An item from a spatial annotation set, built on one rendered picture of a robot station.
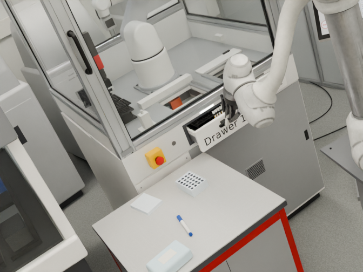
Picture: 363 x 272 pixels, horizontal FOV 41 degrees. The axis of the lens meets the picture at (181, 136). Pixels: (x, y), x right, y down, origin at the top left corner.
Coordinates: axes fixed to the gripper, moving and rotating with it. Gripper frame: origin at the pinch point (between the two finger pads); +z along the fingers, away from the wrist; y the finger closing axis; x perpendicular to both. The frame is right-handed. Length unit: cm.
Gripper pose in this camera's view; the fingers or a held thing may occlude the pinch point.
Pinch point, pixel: (228, 120)
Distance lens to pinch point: 215.3
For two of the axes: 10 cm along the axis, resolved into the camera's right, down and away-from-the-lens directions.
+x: -8.0, 5.1, -3.1
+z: -0.1, 5.0, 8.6
